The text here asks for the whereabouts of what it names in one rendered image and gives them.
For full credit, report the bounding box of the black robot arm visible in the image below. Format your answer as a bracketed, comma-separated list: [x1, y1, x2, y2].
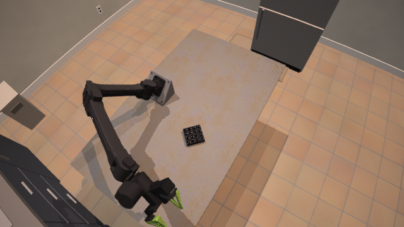
[83, 75, 176, 209]

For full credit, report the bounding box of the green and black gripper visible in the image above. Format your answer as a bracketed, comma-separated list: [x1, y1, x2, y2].
[145, 188, 183, 227]

